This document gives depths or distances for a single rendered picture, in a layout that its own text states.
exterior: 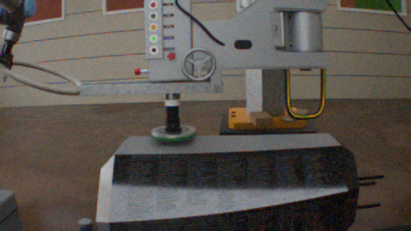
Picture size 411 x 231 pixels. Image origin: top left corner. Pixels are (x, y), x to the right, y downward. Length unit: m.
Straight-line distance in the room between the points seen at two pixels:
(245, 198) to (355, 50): 6.89
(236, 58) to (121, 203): 0.81
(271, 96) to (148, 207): 1.22
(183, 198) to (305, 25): 0.97
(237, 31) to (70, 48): 6.93
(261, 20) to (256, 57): 0.17
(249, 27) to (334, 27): 6.46
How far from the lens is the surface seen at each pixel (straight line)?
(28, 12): 1.65
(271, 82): 2.50
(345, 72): 8.26
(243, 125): 2.38
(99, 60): 8.26
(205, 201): 1.63
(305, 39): 1.87
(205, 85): 1.81
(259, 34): 1.79
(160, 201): 1.64
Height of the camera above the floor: 1.30
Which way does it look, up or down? 12 degrees down
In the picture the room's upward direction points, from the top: 2 degrees counter-clockwise
